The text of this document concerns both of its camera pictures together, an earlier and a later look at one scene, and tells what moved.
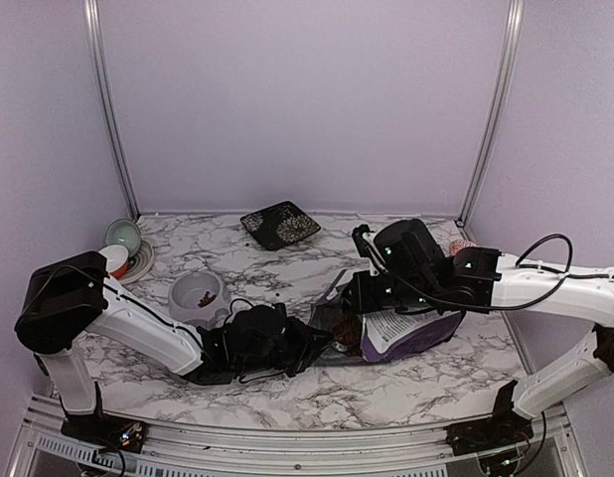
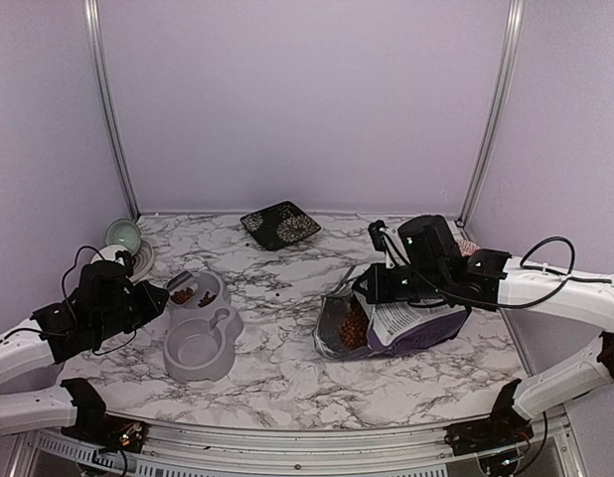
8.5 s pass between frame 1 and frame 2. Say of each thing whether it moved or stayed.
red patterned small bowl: stayed
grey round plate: stayed
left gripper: moved
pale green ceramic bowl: stayed
